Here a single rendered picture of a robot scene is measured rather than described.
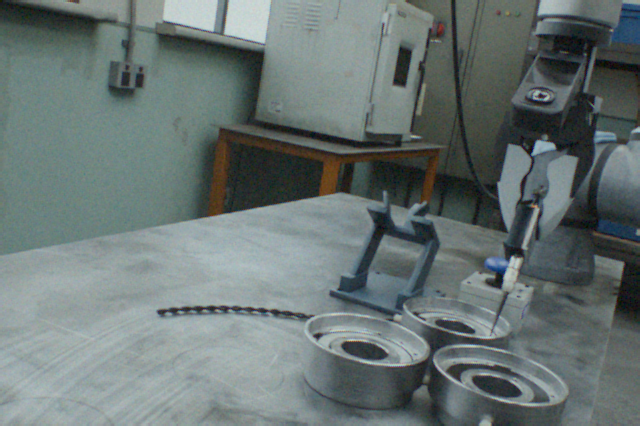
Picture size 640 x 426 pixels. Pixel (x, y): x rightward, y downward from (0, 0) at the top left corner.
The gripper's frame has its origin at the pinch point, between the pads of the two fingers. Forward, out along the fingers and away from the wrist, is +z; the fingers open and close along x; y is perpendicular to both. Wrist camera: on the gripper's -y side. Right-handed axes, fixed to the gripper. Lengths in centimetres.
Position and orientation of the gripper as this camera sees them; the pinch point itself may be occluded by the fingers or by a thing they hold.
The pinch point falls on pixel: (526, 225)
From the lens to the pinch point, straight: 70.5
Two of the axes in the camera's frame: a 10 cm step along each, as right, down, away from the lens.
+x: -8.6, -2.3, 4.6
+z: -1.6, 9.7, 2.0
